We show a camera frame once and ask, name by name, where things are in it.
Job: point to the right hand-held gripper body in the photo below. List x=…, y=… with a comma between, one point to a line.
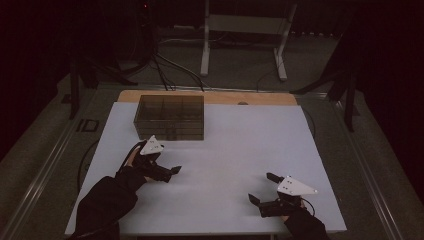
x=293, y=188

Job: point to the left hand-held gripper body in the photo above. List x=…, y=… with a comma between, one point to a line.
x=151, y=146

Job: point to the dark transparent drawer box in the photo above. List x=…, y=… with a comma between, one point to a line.
x=170, y=110

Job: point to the person's left hand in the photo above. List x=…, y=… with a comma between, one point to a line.
x=136, y=165

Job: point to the person's right hand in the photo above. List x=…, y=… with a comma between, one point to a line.
x=293, y=214

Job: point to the white table cover sheet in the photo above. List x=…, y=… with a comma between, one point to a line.
x=233, y=150

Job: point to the round table grommet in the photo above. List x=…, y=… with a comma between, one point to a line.
x=242, y=103

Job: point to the black tripod stand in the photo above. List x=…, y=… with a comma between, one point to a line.
x=74, y=93
x=349, y=100

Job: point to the white metal stand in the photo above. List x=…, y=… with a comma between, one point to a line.
x=246, y=24

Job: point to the metal floor rail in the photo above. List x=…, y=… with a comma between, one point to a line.
x=43, y=173
x=366, y=173

